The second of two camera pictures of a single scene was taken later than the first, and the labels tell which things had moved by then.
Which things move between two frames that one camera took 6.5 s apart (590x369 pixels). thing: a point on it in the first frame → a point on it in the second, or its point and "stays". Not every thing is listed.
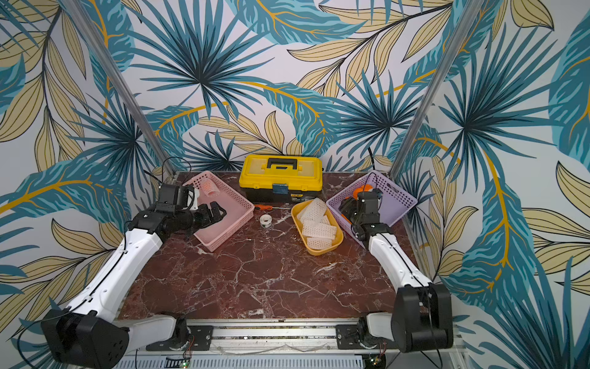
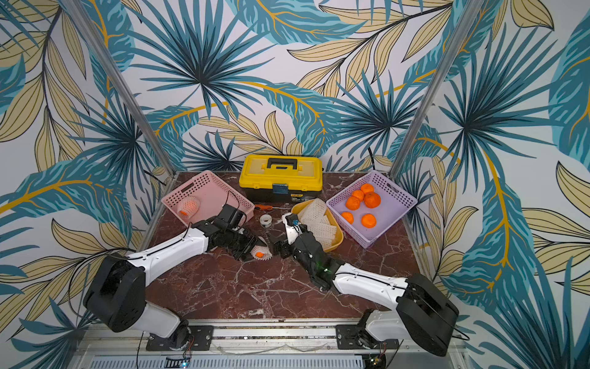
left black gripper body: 188,221 → 238,242
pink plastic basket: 211,188 stays
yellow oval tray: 299,226 stays
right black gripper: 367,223 → 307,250
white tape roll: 265,221 stays
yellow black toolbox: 281,178 stays
